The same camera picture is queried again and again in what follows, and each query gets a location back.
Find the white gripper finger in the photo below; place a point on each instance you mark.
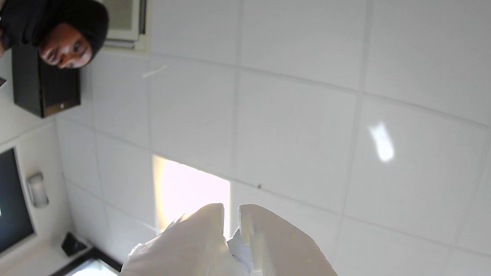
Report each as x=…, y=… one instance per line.
x=184, y=245
x=284, y=245

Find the whiteboard marker pen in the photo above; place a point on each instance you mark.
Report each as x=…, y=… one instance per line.
x=241, y=253

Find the person head dark hair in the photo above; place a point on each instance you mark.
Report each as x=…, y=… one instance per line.
x=73, y=34

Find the bright ceiling light panel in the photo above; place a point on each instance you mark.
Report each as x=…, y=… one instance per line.
x=191, y=191

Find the black speaker box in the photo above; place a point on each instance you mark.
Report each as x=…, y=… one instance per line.
x=42, y=88

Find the white framed ceiling vent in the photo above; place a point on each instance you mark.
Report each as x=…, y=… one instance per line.
x=124, y=19

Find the dark window frame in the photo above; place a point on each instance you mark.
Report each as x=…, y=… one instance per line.
x=99, y=258

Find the small black wall device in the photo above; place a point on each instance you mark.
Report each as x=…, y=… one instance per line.
x=73, y=244

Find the white wall sensor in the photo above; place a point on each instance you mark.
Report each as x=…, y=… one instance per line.
x=37, y=189

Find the dark wall screen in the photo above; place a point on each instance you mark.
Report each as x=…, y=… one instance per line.
x=13, y=199

